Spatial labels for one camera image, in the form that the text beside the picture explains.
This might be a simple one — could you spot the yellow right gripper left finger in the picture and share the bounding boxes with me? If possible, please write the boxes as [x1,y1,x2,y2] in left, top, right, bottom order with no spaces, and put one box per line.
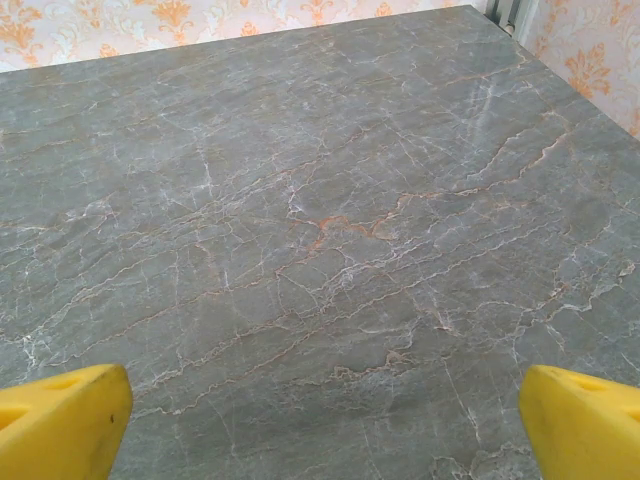
[0,363,134,480]

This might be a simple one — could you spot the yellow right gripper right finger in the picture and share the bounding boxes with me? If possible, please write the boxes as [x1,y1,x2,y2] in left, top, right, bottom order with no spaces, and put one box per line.
[518,364,640,480]

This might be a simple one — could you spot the aluminium frame post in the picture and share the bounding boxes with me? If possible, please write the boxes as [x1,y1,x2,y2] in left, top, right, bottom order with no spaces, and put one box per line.
[483,0,540,41]

